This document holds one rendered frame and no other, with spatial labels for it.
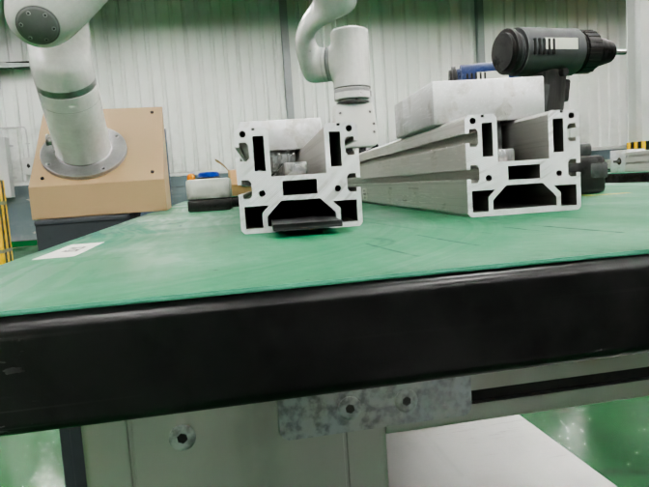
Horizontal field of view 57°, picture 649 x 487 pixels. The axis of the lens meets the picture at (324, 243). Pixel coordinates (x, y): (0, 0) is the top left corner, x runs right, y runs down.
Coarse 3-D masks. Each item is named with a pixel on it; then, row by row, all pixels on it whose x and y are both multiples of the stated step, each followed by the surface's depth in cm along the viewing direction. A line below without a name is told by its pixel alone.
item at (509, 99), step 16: (464, 80) 56; (480, 80) 56; (496, 80) 56; (512, 80) 56; (528, 80) 57; (416, 96) 61; (432, 96) 56; (448, 96) 56; (464, 96) 56; (480, 96) 56; (496, 96) 56; (512, 96) 57; (528, 96) 57; (400, 112) 69; (416, 112) 62; (432, 112) 56; (448, 112) 56; (464, 112) 56; (480, 112) 56; (496, 112) 57; (512, 112) 57; (528, 112) 57; (400, 128) 69; (416, 128) 62; (496, 128) 58
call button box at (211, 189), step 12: (192, 180) 110; (204, 180) 110; (216, 180) 110; (228, 180) 111; (192, 192) 110; (204, 192) 110; (216, 192) 110; (228, 192) 111; (192, 204) 110; (204, 204) 110; (216, 204) 111; (228, 204) 111
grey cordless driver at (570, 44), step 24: (504, 48) 75; (528, 48) 74; (552, 48) 75; (576, 48) 76; (600, 48) 77; (504, 72) 77; (528, 72) 76; (552, 72) 77; (576, 72) 80; (552, 96) 77; (576, 168) 76; (600, 168) 78
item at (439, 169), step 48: (384, 144) 82; (432, 144) 63; (480, 144) 50; (528, 144) 54; (576, 144) 50; (384, 192) 83; (432, 192) 60; (480, 192) 53; (528, 192) 55; (576, 192) 51
